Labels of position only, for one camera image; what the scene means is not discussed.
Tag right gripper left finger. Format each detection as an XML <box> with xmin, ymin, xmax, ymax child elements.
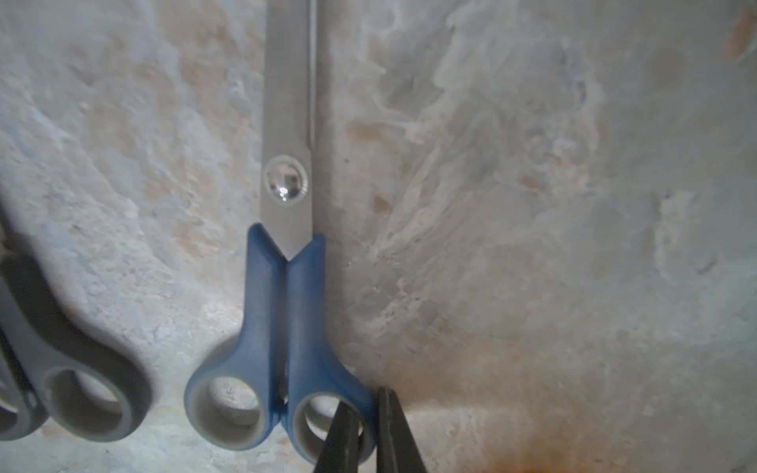
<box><xmin>313</xmin><ymin>402</ymin><xmax>361</xmax><ymax>473</ymax></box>

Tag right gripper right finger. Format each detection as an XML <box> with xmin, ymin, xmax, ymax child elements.
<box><xmin>377</xmin><ymin>387</ymin><xmax>427</xmax><ymax>473</ymax></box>

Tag blue handled scissors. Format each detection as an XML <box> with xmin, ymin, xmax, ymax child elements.
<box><xmin>185</xmin><ymin>1</ymin><xmax>378</xmax><ymax>465</ymax></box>

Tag small black scissors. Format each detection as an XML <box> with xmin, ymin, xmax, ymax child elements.
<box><xmin>0</xmin><ymin>200</ymin><xmax>154</xmax><ymax>443</ymax></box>

